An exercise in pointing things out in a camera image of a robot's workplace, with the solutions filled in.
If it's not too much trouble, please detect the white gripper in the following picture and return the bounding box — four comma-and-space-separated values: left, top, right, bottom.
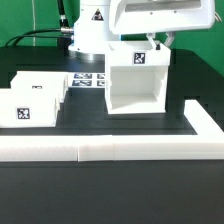
109, 0, 215, 49

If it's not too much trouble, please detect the white drawer box frame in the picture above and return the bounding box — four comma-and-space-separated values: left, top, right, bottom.
105, 41, 171, 114

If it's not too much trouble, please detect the white front drawer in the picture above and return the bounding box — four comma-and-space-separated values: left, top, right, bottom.
0, 89, 60, 128

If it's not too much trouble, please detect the white drawer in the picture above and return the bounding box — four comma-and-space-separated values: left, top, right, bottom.
0, 89, 60, 128
10, 71, 68, 102

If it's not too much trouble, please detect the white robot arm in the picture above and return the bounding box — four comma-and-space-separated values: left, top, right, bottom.
69, 0, 215, 60

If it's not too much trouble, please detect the white rear drawer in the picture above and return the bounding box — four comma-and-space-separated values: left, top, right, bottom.
10, 71, 68, 102

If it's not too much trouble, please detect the white marker tag plate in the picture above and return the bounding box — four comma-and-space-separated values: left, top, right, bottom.
68, 72, 105, 88

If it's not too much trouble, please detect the white L-shaped fence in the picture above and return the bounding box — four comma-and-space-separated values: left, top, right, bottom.
0, 100, 224, 162

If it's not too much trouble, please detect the black cable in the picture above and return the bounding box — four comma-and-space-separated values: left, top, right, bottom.
4, 0, 75, 48

